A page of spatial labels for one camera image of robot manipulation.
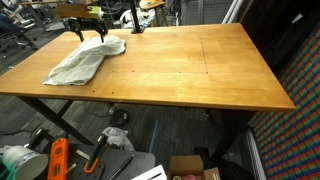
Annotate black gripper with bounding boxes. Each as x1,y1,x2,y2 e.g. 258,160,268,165
68,17,110,44

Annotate white crumpled cloth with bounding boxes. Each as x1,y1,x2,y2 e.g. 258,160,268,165
101,126,136,152

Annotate white ribbed strip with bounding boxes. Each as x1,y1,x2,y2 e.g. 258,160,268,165
246,128,268,180

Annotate white woven towel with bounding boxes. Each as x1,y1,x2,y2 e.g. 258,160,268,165
42,34,127,86

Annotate white paper sheet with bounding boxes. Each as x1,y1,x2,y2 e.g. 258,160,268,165
130,164,168,180

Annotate round wooden stool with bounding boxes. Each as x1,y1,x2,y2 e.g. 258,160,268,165
138,0,168,27

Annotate white pipes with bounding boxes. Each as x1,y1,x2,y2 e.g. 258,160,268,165
221,0,249,24

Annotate black camera stand pole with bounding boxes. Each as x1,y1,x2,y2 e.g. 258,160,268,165
129,0,146,35

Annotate black pen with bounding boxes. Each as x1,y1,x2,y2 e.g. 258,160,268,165
108,153,136,180

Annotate open cardboard box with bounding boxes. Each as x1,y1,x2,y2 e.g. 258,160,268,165
167,154,222,180

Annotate dark grey side table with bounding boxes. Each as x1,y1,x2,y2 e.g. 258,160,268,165
33,143,157,180

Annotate multicoloured patterned partition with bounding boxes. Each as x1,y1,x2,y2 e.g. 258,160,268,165
248,28,320,180

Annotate black coiled cable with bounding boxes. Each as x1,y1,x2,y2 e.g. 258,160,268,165
109,108,129,128

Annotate blue stick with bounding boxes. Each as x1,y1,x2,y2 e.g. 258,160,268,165
148,119,160,154

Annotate white paper cup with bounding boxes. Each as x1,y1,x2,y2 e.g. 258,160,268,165
1,144,50,180

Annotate orange black bar clamp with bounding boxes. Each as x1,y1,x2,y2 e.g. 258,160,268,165
83,133,109,175

